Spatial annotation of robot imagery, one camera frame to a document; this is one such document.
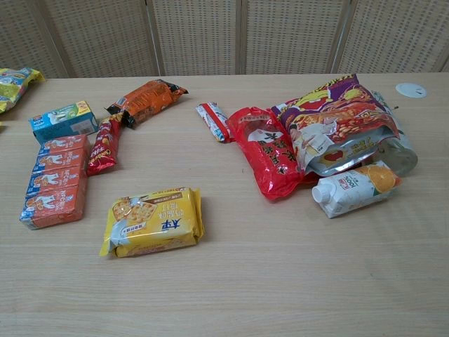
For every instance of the red snack tube packet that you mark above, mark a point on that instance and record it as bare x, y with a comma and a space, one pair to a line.
103, 147

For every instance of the orange and blue snack box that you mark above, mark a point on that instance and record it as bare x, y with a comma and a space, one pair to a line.
52, 182

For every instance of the red rice cracker bag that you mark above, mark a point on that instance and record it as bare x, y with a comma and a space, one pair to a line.
270, 154

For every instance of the small red white wafer packet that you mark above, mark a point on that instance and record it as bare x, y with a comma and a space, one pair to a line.
214, 121

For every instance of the yellow cracker packet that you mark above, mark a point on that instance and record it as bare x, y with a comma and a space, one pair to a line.
154, 221

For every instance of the orange biscuit packet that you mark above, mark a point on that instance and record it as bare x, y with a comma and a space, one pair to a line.
147, 100

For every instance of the purple yellow large snack bag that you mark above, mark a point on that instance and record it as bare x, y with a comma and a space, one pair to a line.
336, 102

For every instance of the white orange juice carton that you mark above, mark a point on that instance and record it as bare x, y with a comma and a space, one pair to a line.
354, 193

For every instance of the beige perforated folding screen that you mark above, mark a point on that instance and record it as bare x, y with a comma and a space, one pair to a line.
224, 35

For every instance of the blue and green snack box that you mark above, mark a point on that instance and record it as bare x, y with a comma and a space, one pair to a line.
61, 119

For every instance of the silver foil bag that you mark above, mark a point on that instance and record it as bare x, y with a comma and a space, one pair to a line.
403, 154

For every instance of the yellow green snack bag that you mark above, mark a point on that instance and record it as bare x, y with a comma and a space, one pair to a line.
14, 86

